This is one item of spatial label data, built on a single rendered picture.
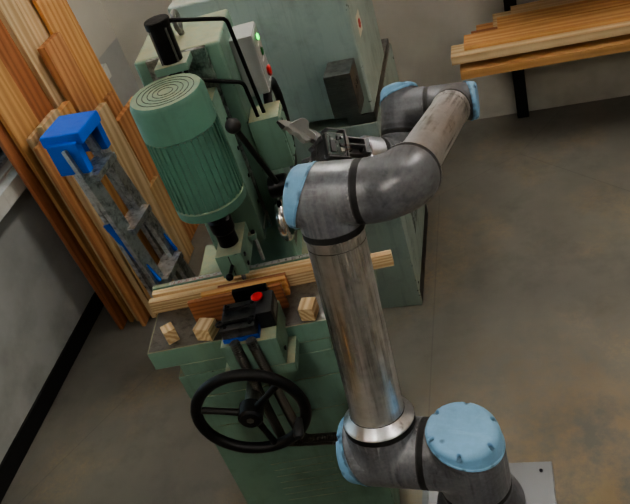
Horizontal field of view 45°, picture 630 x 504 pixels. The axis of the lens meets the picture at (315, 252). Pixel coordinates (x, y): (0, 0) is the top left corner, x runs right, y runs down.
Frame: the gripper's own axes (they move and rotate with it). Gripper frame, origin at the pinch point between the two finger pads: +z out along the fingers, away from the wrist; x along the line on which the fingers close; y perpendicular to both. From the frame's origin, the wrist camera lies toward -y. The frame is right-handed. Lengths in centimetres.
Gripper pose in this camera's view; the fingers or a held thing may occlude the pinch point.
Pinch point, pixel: (278, 152)
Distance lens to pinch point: 172.2
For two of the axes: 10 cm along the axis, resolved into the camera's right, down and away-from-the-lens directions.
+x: 1.5, 9.5, -2.9
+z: -8.8, -0.1, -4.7
